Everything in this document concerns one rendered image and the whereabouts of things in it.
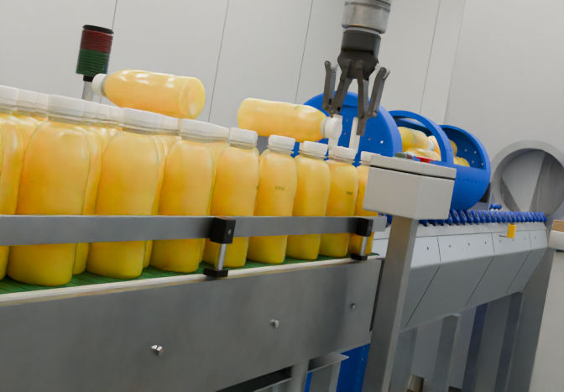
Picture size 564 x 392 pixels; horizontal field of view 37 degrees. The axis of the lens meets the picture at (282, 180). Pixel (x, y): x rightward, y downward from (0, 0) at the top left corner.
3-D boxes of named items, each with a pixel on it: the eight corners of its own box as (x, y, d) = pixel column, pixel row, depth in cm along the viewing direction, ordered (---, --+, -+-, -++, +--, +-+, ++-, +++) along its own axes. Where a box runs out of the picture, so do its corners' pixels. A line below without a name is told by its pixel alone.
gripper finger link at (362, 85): (362, 64, 165) (369, 63, 165) (363, 120, 165) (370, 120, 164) (355, 60, 162) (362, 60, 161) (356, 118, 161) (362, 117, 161)
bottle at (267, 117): (258, 121, 169) (340, 134, 160) (239, 139, 164) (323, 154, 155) (252, 91, 165) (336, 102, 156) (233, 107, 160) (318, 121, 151)
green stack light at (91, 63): (112, 80, 171) (117, 56, 171) (91, 75, 165) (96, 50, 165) (89, 76, 174) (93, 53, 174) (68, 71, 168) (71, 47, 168)
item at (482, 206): (487, 223, 304) (494, 181, 304) (483, 223, 301) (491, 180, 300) (460, 218, 309) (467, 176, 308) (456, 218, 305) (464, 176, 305)
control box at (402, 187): (448, 220, 162) (457, 167, 161) (414, 220, 144) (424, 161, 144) (399, 210, 167) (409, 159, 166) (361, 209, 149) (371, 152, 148)
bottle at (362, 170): (347, 248, 174) (362, 159, 173) (377, 254, 170) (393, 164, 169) (330, 248, 168) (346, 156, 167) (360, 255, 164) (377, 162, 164)
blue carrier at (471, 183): (479, 225, 263) (500, 136, 261) (376, 227, 186) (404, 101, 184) (396, 203, 276) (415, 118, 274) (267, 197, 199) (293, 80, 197)
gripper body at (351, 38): (389, 37, 165) (381, 84, 165) (351, 33, 169) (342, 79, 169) (375, 29, 158) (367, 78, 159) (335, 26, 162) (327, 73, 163)
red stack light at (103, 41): (117, 55, 171) (120, 37, 171) (96, 50, 165) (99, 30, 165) (93, 53, 174) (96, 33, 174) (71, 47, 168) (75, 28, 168)
